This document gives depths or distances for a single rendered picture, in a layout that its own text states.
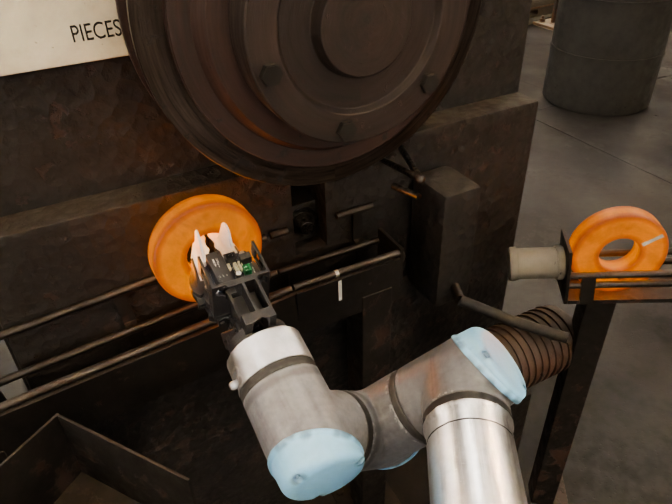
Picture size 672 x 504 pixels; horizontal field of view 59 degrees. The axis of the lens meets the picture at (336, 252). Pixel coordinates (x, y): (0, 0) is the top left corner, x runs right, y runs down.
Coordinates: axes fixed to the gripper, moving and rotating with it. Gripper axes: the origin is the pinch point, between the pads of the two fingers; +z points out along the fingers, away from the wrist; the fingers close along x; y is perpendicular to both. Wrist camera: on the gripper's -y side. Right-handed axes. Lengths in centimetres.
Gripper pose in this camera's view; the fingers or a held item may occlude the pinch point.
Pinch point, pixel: (205, 237)
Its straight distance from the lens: 82.8
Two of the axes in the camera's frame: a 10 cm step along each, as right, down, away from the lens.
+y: 1.1, -6.5, -7.5
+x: -8.9, 2.8, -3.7
